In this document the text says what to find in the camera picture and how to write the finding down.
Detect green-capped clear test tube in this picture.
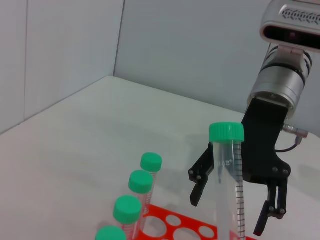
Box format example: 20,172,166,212
128,169,155,218
94,225,128,240
208,121,248,240
112,195,148,240
139,152,163,191

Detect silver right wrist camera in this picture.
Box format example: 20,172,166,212
259,0,320,54

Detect orange test tube rack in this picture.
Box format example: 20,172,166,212
139,204,258,240

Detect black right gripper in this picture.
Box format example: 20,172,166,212
188,98,292,236

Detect right arm cable with connector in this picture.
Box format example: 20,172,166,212
274,123,310,153

